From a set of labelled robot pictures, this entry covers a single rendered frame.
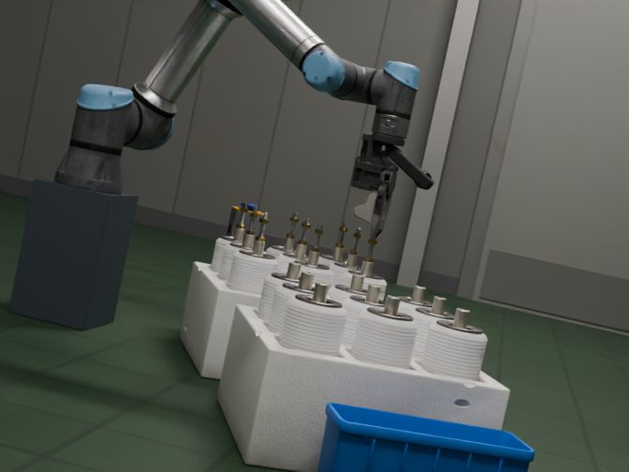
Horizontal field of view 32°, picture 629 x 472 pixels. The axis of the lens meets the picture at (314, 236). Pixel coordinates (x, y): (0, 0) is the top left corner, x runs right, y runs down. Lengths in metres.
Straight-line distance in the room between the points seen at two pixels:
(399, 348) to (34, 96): 3.97
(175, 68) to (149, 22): 2.79
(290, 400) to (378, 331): 0.17
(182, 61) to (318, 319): 1.01
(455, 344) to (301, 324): 0.25
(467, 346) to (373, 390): 0.17
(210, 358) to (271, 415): 0.55
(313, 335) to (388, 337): 0.12
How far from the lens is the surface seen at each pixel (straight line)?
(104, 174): 2.45
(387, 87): 2.27
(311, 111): 5.07
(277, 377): 1.64
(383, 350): 1.70
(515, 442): 1.71
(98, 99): 2.45
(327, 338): 1.68
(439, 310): 1.88
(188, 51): 2.52
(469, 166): 4.97
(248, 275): 2.20
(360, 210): 2.27
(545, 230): 4.92
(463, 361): 1.74
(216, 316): 2.17
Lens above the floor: 0.47
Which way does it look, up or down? 4 degrees down
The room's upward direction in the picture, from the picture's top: 12 degrees clockwise
